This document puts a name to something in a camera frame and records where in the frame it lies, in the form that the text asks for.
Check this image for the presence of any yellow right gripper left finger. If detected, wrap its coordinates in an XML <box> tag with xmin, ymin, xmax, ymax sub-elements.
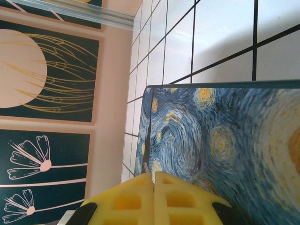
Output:
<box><xmin>75</xmin><ymin>172</ymin><xmax>156</xmax><ymax>225</ymax></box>

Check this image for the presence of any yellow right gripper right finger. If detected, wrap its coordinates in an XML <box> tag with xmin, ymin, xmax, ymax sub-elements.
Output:
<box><xmin>153</xmin><ymin>171</ymin><xmax>233</xmax><ymax>225</ymax></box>

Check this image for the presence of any starry night painted box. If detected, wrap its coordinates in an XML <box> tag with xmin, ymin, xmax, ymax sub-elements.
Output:
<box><xmin>133</xmin><ymin>80</ymin><xmax>300</xmax><ymax>225</ymax></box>

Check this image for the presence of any aluminium corner post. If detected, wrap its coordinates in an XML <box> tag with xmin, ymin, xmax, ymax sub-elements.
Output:
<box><xmin>10</xmin><ymin>0</ymin><xmax>142</xmax><ymax>31</ymax></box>

